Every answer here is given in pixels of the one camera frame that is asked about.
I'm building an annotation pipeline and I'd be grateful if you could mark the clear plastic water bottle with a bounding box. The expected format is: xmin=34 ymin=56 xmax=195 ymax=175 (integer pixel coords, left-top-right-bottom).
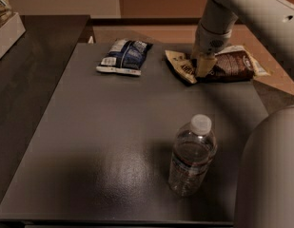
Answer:
xmin=168 ymin=114 xmax=218 ymax=197

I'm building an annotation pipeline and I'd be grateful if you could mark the blue chip bag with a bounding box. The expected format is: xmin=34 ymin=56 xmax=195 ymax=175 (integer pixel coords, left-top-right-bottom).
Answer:
xmin=96 ymin=39 xmax=152 ymax=76

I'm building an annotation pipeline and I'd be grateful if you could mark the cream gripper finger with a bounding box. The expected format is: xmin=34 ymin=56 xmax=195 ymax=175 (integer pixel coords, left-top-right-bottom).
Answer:
xmin=195 ymin=55 xmax=217 ymax=78

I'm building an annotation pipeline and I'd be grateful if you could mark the white box with snacks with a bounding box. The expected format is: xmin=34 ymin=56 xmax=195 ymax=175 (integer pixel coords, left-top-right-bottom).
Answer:
xmin=0 ymin=0 xmax=26 ymax=59

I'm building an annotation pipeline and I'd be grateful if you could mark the brown chip bag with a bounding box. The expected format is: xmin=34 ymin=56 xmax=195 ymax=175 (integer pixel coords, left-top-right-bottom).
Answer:
xmin=166 ymin=46 xmax=270 ymax=85

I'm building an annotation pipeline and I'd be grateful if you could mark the dark side table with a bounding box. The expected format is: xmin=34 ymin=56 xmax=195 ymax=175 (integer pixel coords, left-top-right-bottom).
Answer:
xmin=0 ymin=15 xmax=93 ymax=204

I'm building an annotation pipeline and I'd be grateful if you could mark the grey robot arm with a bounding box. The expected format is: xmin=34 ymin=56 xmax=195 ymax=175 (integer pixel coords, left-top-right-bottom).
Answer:
xmin=192 ymin=0 xmax=294 ymax=228

